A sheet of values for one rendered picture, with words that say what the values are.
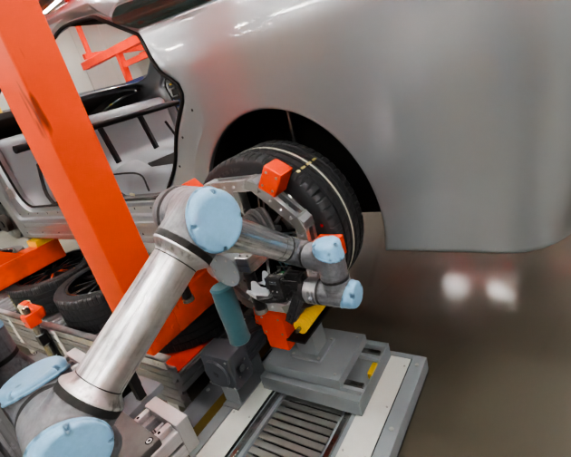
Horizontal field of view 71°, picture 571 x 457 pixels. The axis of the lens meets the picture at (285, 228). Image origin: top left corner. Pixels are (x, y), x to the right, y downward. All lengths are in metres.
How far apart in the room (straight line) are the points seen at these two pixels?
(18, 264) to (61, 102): 2.14
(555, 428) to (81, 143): 1.96
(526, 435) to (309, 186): 1.20
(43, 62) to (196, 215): 0.98
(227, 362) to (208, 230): 1.11
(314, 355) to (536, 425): 0.87
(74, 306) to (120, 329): 1.99
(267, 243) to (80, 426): 0.55
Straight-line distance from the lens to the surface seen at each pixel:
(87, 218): 1.54
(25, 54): 1.55
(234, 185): 1.39
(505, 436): 1.85
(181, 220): 0.72
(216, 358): 1.80
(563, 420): 1.92
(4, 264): 3.50
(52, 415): 0.75
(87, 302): 2.67
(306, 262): 1.05
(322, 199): 1.35
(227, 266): 1.38
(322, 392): 1.81
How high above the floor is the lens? 1.42
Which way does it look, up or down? 21 degrees down
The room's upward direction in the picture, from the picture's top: 16 degrees counter-clockwise
